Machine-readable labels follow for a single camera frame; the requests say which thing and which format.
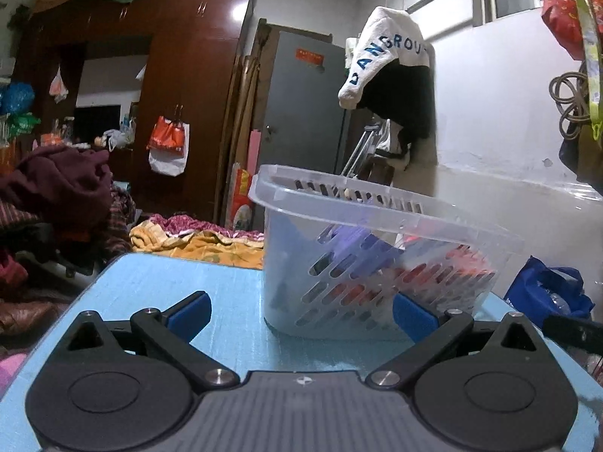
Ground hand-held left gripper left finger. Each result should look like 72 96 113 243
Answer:
63 291 240 392

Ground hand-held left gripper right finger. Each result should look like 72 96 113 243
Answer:
366 293 543 391

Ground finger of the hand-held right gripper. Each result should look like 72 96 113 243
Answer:
542 313 603 350

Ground red box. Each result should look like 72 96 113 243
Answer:
400 244 497 295

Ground dark purple box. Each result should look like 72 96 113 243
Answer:
325 225 392 269

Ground clear plastic slotted basket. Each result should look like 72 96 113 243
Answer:
248 164 526 341

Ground blue shopping bag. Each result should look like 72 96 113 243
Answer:
503 255 595 319

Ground yellow and pink blanket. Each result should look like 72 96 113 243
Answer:
129 213 265 270

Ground red printed sack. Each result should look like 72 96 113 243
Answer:
225 164 254 232

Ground brown hanging bag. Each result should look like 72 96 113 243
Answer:
560 121 603 195

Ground folded metal rack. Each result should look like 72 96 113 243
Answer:
336 119 393 185

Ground orange and white plastic bag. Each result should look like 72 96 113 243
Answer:
146 115 191 178

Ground pink board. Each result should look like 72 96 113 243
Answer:
248 129 263 176

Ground maroon clothes pile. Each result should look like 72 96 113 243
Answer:
0 145 115 248

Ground black television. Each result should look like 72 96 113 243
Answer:
72 104 124 145

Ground wooden planks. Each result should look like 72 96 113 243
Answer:
214 23 271 228

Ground grey metal cabinet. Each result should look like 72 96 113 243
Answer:
260 30 352 176

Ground brown wooden wardrobe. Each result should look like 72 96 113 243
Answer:
13 0 256 228

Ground white and black hooded jacket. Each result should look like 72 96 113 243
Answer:
337 6 435 171

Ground blue plastic bag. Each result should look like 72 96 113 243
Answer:
0 81 37 116

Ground red hanging bag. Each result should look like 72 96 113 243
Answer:
541 0 603 60

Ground coiled grey cable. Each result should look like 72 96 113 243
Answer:
548 72 595 143

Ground yellow-green strap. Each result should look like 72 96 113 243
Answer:
562 0 603 140

